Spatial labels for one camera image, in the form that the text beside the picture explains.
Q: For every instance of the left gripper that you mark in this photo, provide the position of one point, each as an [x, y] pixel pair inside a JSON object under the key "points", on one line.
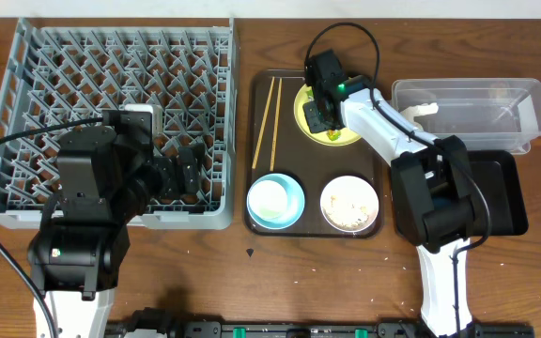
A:
{"points": [[188, 170]]}

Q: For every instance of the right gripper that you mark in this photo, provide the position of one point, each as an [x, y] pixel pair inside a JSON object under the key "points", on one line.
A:
{"points": [[307, 114]]}

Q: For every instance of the green orange snack wrapper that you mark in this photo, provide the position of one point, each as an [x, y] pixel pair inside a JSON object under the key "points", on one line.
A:
{"points": [[333, 135]]}

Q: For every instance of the white cup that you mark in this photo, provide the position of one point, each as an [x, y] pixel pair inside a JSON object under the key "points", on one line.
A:
{"points": [[268, 199]]}

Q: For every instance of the white small plate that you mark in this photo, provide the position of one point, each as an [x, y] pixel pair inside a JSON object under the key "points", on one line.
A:
{"points": [[355, 188]]}

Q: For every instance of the rice food scraps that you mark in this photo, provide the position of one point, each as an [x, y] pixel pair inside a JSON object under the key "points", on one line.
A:
{"points": [[346, 213]]}

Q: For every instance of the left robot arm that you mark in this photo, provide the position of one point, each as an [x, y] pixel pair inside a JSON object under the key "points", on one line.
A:
{"points": [[108, 176]]}

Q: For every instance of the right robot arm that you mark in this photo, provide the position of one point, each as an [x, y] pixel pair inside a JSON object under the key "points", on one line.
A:
{"points": [[364, 111]]}

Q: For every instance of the grey dishwasher rack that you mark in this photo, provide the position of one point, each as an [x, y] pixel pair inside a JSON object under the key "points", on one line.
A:
{"points": [[58, 74]]}

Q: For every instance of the yellow plate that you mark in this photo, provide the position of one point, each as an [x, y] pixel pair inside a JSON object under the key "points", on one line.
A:
{"points": [[304, 95]]}

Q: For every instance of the dark brown serving tray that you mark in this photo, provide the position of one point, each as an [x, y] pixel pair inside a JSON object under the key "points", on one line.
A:
{"points": [[313, 165]]}

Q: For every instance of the light blue bowl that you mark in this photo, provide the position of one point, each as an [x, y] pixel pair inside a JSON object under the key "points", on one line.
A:
{"points": [[295, 204]]}

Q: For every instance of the clear plastic bin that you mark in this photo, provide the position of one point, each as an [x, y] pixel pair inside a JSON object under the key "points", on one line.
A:
{"points": [[485, 113]]}

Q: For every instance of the black tray bin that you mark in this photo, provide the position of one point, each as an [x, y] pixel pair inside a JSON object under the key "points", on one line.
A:
{"points": [[500, 192]]}

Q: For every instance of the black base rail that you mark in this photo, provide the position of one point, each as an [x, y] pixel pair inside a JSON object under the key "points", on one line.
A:
{"points": [[151, 322]]}

